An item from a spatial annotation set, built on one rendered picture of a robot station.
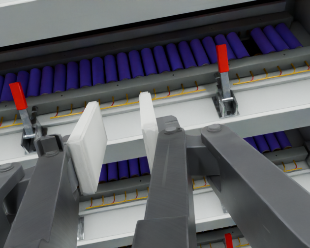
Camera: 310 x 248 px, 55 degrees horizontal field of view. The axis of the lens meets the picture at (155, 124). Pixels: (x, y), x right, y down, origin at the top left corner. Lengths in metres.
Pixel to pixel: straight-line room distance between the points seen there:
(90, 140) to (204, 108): 0.29
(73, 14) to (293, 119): 0.32
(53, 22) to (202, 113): 0.22
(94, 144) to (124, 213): 0.39
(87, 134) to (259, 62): 0.35
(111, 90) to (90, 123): 0.27
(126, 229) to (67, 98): 0.24
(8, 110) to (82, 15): 0.20
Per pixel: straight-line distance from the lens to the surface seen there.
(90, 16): 0.35
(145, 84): 0.43
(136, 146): 0.41
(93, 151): 0.16
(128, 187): 0.54
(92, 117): 0.18
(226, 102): 0.43
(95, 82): 0.46
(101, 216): 0.55
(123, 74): 0.46
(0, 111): 0.48
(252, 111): 0.43
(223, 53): 0.40
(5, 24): 0.37
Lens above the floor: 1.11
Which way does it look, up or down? 32 degrees down
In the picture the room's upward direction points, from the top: 10 degrees counter-clockwise
